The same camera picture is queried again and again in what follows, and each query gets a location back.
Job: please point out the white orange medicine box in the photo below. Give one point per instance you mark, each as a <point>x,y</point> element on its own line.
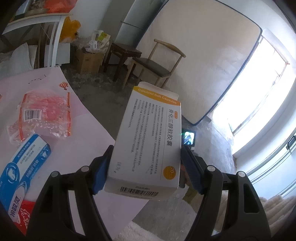
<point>145,161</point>

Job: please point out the cardboard box with trash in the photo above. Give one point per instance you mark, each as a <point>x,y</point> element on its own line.
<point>90,52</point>

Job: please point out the small monitor screen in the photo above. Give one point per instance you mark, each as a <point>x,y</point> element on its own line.
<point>188,137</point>

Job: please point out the white foam box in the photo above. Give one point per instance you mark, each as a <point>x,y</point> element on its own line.
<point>63,54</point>

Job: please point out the dark wooden stool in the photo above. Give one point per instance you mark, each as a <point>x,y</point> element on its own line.
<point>123,52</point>

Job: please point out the red plastic bag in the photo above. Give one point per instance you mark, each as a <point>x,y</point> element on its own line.
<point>59,6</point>

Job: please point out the yellow plastic bag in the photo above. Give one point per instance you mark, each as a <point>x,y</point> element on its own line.
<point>69,30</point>

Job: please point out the pink zip plastic bag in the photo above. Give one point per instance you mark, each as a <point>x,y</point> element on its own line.
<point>43,112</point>

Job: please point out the blue toothpaste box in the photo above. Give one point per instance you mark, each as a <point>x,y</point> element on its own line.
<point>18,173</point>

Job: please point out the white sack under shelf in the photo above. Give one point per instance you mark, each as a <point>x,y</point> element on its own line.
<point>18,61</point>

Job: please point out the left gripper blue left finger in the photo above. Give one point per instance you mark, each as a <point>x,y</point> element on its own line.
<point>51,218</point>

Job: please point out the silver refrigerator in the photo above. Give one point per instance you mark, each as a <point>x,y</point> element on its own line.
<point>137,21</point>

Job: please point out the white shelf table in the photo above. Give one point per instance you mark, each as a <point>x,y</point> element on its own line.
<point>49,34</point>

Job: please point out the wooden chair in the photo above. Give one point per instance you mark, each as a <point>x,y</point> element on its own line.
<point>147,64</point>

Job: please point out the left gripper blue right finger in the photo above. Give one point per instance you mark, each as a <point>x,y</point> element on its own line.
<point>245,218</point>

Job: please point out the white mattress with dark edge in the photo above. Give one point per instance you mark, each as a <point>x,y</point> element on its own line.
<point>206,44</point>

